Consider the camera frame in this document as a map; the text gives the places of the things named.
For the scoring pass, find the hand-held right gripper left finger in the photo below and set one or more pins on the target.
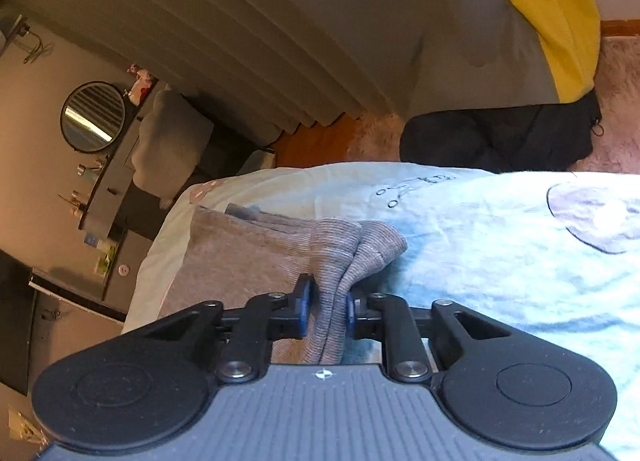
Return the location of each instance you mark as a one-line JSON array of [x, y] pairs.
[[304, 308]]

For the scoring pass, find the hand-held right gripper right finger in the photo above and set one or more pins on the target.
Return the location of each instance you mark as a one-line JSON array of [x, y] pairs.
[[351, 313]]

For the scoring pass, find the grey ribbed pants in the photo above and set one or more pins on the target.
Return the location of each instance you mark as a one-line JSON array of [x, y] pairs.
[[240, 261]]

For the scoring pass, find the light blue mushroom print blanket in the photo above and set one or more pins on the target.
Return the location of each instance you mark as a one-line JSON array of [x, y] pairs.
[[475, 251]]

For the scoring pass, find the grey nightstand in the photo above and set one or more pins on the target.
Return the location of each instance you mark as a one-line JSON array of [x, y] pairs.
[[125, 266]]

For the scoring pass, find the green tray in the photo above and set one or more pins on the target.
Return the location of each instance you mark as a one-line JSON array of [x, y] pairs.
[[106, 261]]

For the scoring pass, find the grey shell-back chair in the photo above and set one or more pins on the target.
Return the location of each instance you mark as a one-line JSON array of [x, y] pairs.
[[172, 146]]

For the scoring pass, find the small blue box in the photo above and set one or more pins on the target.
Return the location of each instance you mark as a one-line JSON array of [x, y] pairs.
[[90, 240]]

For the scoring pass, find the grey vanity desk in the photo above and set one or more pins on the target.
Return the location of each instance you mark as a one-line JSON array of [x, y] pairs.
[[117, 176]]

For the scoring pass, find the dark cloth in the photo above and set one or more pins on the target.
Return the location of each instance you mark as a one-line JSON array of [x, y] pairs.
[[500, 136]]

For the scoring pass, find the row of cosmetic bottles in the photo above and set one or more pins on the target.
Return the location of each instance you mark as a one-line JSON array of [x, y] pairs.
[[82, 196]]

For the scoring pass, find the round black-framed mirror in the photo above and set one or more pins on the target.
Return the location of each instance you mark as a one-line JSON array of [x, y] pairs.
[[93, 116]]

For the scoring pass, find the grey pleated curtain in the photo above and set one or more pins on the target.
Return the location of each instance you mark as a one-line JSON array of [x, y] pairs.
[[250, 16]]

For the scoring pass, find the yellow cloth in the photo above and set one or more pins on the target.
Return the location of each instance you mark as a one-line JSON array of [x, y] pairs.
[[560, 16]]

